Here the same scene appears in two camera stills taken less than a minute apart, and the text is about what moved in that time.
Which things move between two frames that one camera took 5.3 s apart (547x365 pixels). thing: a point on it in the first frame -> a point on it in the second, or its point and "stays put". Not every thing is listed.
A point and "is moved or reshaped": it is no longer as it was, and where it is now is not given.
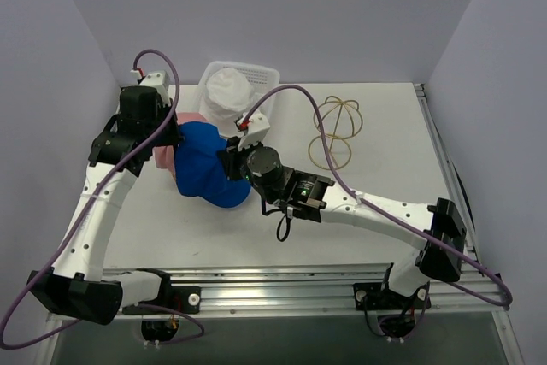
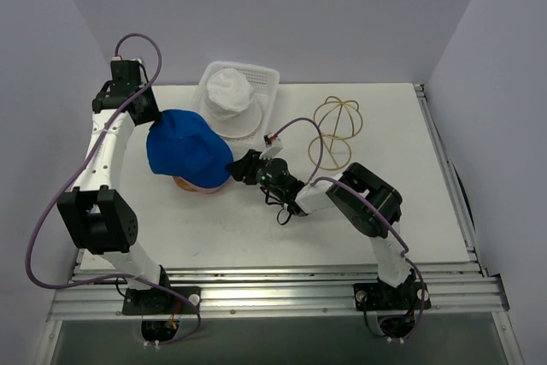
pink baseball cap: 165,156 -> 204,190
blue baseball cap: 199,173 is moved or reshaped
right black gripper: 231,156 -> 249,167
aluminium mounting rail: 310,291 stays put
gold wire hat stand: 342,120 stays put
